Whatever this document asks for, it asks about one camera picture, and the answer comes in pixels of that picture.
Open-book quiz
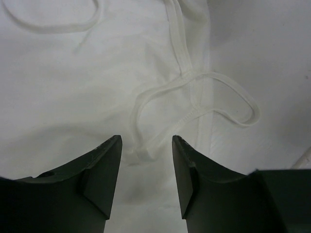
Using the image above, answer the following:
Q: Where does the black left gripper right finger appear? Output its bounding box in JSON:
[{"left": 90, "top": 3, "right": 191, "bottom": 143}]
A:
[{"left": 172, "top": 135, "right": 311, "bottom": 233}]

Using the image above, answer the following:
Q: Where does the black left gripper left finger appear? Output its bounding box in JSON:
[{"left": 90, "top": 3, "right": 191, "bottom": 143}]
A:
[{"left": 0, "top": 135, "right": 122, "bottom": 233}]

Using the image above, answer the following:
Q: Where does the white tank top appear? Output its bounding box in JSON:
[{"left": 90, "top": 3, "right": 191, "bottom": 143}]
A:
[{"left": 0, "top": 0, "right": 311, "bottom": 233}]

